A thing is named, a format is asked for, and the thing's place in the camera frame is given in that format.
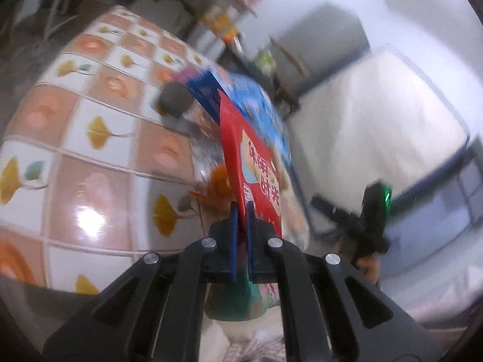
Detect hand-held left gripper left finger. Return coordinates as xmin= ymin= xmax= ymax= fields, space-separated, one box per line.
xmin=42 ymin=202 xmax=239 ymax=362

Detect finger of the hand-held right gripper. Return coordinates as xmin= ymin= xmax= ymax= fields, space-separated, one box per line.
xmin=310 ymin=195 xmax=363 ymax=234

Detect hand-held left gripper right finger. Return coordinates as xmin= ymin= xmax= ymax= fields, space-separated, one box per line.
xmin=247 ymin=202 xmax=442 ymax=362

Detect red snack packet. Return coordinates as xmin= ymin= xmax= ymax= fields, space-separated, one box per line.
xmin=206 ymin=90 xmax=292 ymax=322

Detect blue plastic wrapper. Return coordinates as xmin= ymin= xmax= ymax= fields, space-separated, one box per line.
xmin=226 ymin=73 xmax=294 ymax=168

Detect blue toothpaste box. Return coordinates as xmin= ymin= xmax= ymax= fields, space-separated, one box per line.
xmin=184 ymin=68 xmax=229 ymax=126

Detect person's right hand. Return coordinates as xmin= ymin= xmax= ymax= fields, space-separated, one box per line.
xmin=354 ymin=252 xmax=380 ymax=285

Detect white mattress with blue edge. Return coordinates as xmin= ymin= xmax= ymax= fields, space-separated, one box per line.
xmin=292 ymin=45 xmax=472 ymax=242

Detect clear crinkled plastic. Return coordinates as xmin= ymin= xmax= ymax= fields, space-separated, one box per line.
xmin=190 ymin=136 xmax=227 ymax=182

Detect grey cabinet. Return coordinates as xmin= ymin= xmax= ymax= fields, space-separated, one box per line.
xmin=455 ymin=147 xmax=483 ymax=230

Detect dark grey round lump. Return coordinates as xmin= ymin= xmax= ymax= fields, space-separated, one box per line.
xmin=158 ymin=82 xmax=194 ymax=119

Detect white green packets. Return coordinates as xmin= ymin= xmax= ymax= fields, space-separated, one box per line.
xmin=254 ymin=49 xmax=274 ymax=74

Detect yellow plastic bag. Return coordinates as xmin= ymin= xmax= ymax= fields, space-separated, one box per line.
xmin=204 ymin=8 xmax=236 ymax=42

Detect white metal frame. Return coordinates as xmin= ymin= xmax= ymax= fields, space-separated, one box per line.
xmin=15 ymin=0 xmax=82 ymax=40

